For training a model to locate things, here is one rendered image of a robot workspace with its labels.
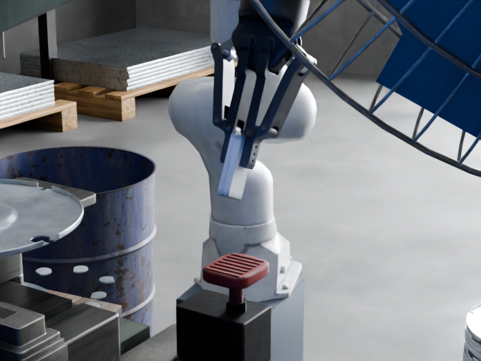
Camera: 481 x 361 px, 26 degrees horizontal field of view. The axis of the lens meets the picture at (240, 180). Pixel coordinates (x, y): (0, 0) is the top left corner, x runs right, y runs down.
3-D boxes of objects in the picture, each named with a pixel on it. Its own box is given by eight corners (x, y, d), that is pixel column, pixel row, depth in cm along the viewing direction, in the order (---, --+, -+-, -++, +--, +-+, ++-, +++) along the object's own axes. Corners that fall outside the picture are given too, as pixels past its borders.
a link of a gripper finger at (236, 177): (250, 139, 117) (255, 140, 116) (235, 200, 116) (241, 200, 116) (236, 133, 114) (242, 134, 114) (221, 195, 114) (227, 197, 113)
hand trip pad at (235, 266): (230, 308, 125) (230, 248, 123) (273, 320, 122) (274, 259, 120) (197, 329, 119) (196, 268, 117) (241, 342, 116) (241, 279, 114)
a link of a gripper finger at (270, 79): (278, 46, 117) (288, 46, 117) (257, 142, 117) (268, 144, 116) (260, 36, 114) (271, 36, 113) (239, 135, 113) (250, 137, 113)
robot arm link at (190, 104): (178, 200, 193) (176, 69, 186) (277, 207, 190) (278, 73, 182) (163, 220, 183) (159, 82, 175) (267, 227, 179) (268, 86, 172)
